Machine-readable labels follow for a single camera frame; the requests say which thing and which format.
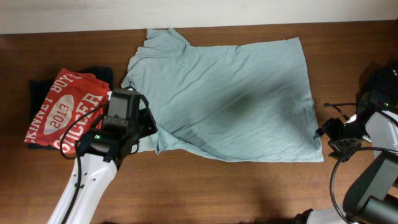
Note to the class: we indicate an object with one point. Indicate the red folded soccer t-shirt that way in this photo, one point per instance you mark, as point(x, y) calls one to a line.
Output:
point(66, 112)

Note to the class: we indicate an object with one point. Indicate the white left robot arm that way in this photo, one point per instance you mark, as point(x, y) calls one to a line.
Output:
point(100, 153)

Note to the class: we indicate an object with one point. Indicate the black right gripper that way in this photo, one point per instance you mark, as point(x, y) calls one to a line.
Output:
point(329, 127)

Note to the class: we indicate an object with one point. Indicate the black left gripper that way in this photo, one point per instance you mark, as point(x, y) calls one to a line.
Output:
point(150, 127)

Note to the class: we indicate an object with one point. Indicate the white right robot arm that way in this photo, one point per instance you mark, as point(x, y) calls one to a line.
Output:
point(368, 199)

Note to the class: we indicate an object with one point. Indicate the black crumpled clothes pile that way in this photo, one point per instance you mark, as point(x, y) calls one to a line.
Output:
point(378, 85)

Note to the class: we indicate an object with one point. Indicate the light blue t-shirt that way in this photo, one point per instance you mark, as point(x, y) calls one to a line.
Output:
point(232, 103)

